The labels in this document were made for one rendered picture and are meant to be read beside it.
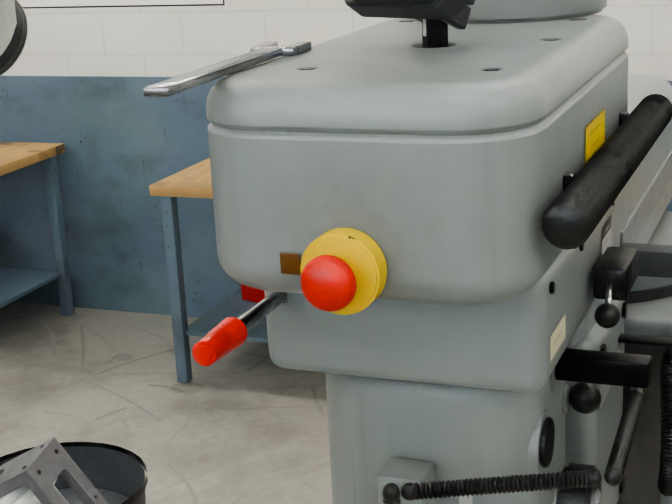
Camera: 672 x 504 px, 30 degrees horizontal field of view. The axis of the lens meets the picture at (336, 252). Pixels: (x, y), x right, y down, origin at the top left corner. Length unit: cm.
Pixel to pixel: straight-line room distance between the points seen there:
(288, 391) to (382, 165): 445
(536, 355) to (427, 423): 13
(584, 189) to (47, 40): 556
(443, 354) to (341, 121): 23
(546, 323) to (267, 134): 26
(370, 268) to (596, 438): 46
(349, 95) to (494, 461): 36
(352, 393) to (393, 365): 8
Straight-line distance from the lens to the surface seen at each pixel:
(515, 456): 108
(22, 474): 79
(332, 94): 88
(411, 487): 96
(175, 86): 88
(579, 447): 126
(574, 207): 87
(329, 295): 86
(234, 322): 95
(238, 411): 515
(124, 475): 342
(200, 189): 513
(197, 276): 622
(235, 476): 461
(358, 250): 87
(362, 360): 103
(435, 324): 100
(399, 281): 89
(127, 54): 614
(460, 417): 106
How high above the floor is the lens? 202
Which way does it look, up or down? 16 degrees down
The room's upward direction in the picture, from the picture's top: 3 degrees counter-clockwise
